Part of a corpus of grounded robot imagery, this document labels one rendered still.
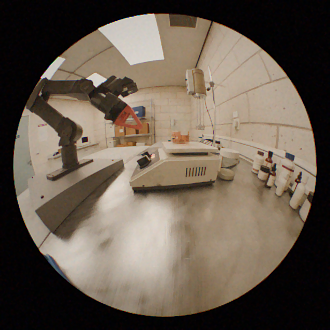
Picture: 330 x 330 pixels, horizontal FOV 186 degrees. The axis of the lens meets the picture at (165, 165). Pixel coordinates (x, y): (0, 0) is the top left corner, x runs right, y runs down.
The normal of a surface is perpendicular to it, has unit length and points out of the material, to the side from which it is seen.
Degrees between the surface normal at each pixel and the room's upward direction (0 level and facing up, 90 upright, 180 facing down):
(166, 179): 90
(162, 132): 90
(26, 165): 90
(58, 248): 0
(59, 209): 90
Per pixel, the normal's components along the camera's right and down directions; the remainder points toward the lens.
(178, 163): 0.11, 0.34
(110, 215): -0.01, -0.94
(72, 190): 1.00, 0.02
